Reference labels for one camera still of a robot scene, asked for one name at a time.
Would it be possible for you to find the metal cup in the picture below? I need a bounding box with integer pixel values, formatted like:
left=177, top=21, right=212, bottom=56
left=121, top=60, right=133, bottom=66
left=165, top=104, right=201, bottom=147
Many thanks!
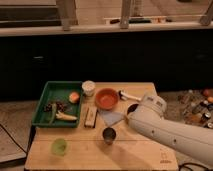
left=102, top=127, right=116, bottom=145

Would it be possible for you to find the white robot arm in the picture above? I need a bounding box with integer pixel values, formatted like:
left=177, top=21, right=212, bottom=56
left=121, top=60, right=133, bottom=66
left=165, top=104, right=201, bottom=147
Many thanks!
left=127, top=93, right=213, bottom=167

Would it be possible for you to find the orange bowl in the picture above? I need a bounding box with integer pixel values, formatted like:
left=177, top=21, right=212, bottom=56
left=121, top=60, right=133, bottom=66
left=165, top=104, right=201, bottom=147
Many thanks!
left=95, top=88, right=119, bottom=110

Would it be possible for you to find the white paper cup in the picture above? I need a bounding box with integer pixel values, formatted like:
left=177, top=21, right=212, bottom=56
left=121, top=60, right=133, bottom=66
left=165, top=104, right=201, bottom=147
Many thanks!
left=82, top=80, right=95, bottom=97

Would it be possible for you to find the light blue cloth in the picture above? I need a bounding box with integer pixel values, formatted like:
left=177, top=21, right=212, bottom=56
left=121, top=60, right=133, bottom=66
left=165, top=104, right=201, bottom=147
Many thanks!
left=99, top=110, right=124, bottom=127

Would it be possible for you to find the wooden block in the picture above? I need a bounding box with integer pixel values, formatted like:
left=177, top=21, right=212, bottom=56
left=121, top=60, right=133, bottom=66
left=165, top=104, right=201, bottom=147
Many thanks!
left=84, top=106, right=97, bottom=128

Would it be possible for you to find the dark bowl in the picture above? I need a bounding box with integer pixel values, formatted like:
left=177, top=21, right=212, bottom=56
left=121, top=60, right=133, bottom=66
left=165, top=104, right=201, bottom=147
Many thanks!
left=127, top=104, right=139, bottom=115

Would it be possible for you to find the orange peach toy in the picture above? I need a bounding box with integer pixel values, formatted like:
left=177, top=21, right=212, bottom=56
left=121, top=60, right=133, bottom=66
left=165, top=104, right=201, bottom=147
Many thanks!
left=69, top=92, right=80, bottom=103

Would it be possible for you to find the dark grapes toy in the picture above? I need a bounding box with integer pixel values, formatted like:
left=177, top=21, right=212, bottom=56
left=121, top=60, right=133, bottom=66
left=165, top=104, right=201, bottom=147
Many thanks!
left=44, top=101, right=67, bottom=112

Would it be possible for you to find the green plastic tray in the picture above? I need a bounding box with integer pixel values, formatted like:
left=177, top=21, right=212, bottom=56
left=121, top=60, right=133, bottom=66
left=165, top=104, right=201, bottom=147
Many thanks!
left=32, top=81, right=83, bottom=128

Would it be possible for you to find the yellow banana toy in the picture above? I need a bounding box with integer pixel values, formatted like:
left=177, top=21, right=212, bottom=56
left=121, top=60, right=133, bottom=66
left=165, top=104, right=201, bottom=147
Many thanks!
left=56, top=111, right=77, bottom=121

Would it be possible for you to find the green pepper toy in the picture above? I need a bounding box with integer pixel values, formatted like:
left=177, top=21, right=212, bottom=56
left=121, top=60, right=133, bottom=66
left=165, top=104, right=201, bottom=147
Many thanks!
left=49, top=103, right=57, bottom=124

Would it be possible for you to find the green plastic cup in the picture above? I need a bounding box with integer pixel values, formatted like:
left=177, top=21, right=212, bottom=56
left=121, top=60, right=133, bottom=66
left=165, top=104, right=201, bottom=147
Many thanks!
left=51, top=138, right=67, bottom=156

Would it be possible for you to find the spice jar rack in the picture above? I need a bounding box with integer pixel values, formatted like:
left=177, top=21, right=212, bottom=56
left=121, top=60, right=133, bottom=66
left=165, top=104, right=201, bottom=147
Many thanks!
left=178, top=89, right=213, bottom=129

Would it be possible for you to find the black cable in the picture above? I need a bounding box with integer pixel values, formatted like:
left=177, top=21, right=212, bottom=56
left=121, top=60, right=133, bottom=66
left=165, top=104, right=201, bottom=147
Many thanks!
left=178, top=162, right=213, bottom=171

